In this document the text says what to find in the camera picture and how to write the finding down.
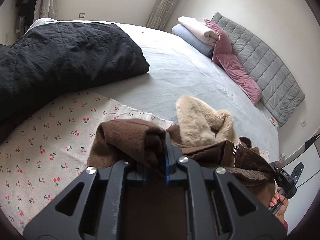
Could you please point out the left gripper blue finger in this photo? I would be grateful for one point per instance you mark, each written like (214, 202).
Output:
(173, 175)

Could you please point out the brown fur-collared jacket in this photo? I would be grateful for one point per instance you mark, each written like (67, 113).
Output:
(217, 205)

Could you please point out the person's right hand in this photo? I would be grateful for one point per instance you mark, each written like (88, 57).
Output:
(278, 198)

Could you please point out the small packet on bed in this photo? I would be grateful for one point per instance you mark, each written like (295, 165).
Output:
(274, 121)

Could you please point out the bed with grey sheet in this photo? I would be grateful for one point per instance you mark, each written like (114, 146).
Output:
(177, 69)

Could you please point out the grey padded headboard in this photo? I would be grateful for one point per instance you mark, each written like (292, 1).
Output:
(281, 93)

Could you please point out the pink velvet pillow front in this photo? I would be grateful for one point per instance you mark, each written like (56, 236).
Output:
(236, 72)

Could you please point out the pink velvet pillow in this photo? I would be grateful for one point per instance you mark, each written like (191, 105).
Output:
(223, 44)
(236, 72)

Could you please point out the folded light blue blanket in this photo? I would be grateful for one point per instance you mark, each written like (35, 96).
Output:
(182, 32)

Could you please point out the pink velvet pillow back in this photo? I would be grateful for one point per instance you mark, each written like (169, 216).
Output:
(223, 44)

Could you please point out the folded cream blanket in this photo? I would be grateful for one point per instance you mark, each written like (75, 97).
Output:
(199, 30)

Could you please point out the cherry print blanket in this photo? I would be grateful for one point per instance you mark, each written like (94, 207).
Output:
(50, 149)

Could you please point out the black quilted jacket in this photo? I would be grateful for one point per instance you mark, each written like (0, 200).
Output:
(62, 57)

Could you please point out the right grey curtain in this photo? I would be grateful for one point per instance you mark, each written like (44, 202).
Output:
(161, 14)

